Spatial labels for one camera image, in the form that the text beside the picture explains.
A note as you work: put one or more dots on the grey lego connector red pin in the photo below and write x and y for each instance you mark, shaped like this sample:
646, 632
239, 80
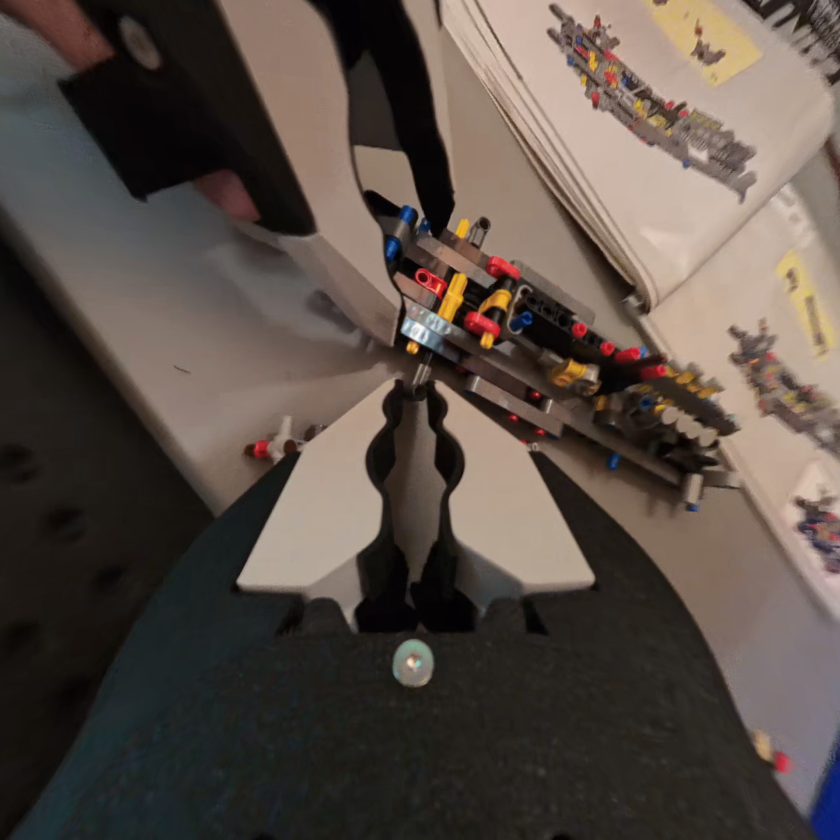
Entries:
282, 441

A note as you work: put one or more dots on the tan and red lego piece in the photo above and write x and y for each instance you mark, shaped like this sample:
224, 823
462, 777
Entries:
768, 748

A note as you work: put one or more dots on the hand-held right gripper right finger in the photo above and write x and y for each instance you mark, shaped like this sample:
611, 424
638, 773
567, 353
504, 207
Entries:
518, 525

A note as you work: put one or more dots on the grey lego chassis assembly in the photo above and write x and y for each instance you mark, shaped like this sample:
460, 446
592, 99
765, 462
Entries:
525, 328

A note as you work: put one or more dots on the open instruction booklet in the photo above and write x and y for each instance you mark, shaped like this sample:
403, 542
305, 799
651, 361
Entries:
656, 210

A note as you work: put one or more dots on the person's left hand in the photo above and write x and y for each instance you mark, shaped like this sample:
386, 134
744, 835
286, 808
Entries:
65, 29

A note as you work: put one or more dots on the blue plastic bin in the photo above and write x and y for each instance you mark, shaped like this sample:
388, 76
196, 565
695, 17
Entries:
827, 800

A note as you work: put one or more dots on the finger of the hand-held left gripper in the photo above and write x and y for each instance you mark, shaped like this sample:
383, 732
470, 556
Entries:
420, 131
315, 131

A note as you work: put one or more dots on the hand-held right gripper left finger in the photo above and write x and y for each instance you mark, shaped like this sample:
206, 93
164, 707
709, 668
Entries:
315, 525

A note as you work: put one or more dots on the black lego axle grey bush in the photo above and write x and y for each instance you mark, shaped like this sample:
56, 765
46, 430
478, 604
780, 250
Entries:
423, 371

